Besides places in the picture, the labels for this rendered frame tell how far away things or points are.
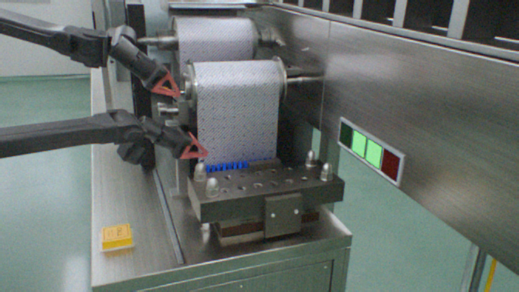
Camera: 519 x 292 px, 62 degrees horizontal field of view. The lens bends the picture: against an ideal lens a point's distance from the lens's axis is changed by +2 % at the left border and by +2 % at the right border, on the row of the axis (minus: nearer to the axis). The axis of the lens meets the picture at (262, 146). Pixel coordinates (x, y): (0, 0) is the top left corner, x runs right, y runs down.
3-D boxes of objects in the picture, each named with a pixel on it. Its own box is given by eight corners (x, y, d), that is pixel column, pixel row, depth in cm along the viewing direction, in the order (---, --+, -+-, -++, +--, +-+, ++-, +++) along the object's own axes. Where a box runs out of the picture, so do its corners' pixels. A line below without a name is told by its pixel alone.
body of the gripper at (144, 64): (150, 91, 108) (125, 73, 104) (144, 79, 116) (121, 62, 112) (167, 72, 107) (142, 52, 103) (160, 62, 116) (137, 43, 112)
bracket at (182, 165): (167, 191, 134) (162, 97, 123) (188, 189, 136) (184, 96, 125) (170, 199, 130) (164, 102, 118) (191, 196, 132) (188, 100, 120)
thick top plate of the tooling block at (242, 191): (188, 194, 119) (187, 174, 117) (317, 176, 132) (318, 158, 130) (200, 224, 105) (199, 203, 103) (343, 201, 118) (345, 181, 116)
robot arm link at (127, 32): (82, 67, 105) (80, 33, 100) (88, 47, 114) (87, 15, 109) (133, 73, 108) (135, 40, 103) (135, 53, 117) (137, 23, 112)
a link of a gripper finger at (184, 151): (203, 168, 119) (173, 156, 115) (198, 157, 125) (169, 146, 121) (215, 147, 118) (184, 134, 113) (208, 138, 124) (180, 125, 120)
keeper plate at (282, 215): (262, 233, 113) (264, 197, 109) (296, 227, 116) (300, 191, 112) (266, 239, 111) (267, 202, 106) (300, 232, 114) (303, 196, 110)
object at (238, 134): (198, 171, 122) (197, 109, 115) (275, 161, 130) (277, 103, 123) (198, 171, 122) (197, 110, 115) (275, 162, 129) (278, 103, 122)
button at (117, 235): (102, 235, 112) (100, 227, 111) (130, 230, 114) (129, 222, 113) (102, 250, 106) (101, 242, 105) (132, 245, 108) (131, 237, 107)
